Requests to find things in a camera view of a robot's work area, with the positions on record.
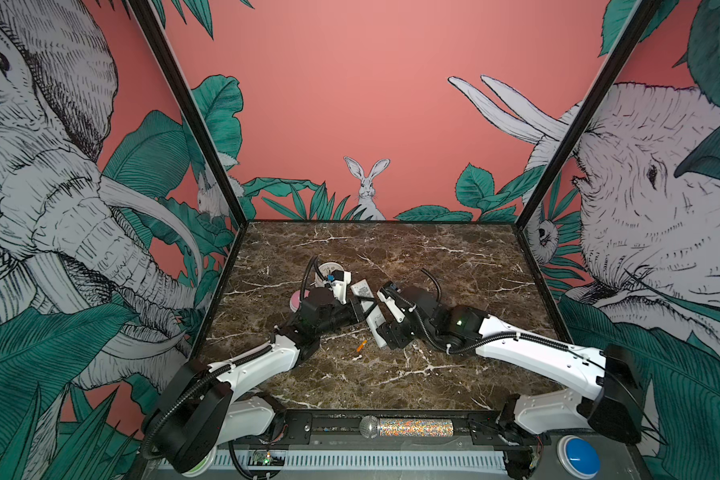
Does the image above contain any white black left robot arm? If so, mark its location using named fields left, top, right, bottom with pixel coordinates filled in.
left=139, top=287, right=375, bottom=477

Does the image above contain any glitter tube with ball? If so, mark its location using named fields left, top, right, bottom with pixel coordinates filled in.
left=359, top=416, right=454, bottom=439

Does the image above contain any blue push button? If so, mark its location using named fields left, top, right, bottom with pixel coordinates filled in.
left=557, top=435, right=601, bottom=480

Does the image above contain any black left frame post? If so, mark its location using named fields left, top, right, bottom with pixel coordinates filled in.
left=128, top=0, right=248, bottom=230

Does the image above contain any black frame post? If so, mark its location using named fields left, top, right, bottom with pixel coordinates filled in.
left=514, top=0, right=662, bottom=230
left=128, top=0, right=248, bottom=230

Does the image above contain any white round alarm clock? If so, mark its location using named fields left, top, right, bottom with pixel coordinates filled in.
left=314, top=262, right=346, bottom=287

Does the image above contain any black right frame post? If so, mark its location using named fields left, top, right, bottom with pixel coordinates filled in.
left=514, top=0, right=662, bottom=230

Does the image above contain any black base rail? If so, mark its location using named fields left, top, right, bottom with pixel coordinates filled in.
left=270, top=409, right=551, bottom=450

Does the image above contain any pink white round container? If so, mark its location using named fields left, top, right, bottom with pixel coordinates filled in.
left=289, top=291, right=300, bottom=312

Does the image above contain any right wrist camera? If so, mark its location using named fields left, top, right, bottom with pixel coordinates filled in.
left=377, top=289, right=406, bottom=323

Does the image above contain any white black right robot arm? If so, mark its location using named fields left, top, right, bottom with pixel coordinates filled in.
left=376, top=282, right=644, bottom=445

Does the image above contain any white remote control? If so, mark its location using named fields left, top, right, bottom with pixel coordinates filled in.
left=350, top=280, right=388, bottom=349

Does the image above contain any small green circuit board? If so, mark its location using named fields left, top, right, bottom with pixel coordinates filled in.
left=248, top=450, right=286, bottom=470

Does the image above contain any white slotted cable duct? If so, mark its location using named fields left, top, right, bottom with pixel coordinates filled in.
left=236, top=450, right=507, bottom=474

